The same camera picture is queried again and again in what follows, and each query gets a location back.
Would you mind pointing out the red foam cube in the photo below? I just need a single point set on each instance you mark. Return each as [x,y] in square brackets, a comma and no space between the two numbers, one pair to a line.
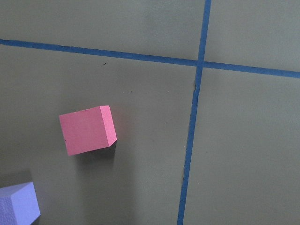
[88,130]

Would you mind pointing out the purple foam cube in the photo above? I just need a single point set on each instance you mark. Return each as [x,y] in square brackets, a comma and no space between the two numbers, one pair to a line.
[18,204]

